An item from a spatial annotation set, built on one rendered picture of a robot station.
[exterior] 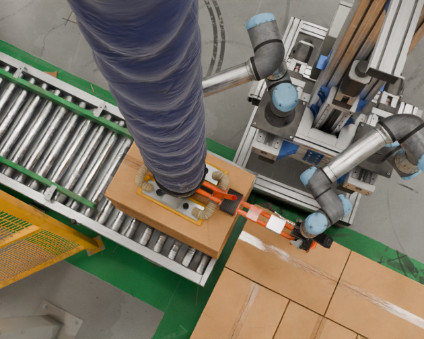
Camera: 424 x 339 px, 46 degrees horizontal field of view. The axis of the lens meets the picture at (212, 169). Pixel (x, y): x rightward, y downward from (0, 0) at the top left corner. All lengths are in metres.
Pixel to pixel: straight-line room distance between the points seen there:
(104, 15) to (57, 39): 3.17
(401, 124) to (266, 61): 0.54
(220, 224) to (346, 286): 0.92
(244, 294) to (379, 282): 0.75
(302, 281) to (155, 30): 2.17
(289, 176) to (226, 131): 0.59
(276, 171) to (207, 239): 1.12
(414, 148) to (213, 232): 0.94
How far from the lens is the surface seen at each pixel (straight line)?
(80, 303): 3.44
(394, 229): 3.59
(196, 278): 2.75
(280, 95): 2.28
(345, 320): 2.89
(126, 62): 0.96
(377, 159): 2.47
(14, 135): 3.17
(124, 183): 2.37
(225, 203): 2.16
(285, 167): 3.28
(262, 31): 1.95
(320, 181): 1.89
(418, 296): 3.02
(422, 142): 1.92
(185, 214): 2.28
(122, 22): 0.85
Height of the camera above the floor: 3.34
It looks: 75 degrees down
